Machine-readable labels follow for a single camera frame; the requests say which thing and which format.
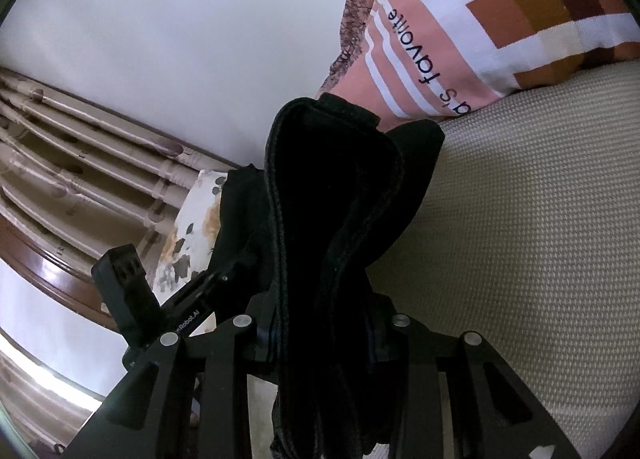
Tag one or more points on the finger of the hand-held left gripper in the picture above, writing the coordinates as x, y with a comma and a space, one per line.
222, 275

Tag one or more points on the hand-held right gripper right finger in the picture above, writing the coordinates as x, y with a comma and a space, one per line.
374, 339

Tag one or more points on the wooden bed frame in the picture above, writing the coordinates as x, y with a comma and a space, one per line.
50, 279

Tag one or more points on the beige woven bed mat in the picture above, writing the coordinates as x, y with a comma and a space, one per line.
525, 239

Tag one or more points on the black pants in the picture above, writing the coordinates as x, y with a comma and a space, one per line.
320, 189

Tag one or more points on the pink checked pillow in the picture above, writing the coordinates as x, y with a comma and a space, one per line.
450, 39

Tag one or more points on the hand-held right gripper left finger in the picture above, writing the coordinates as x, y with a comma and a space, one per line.
270, 336

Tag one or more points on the white floral pillow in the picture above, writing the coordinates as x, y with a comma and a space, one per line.
190, 234

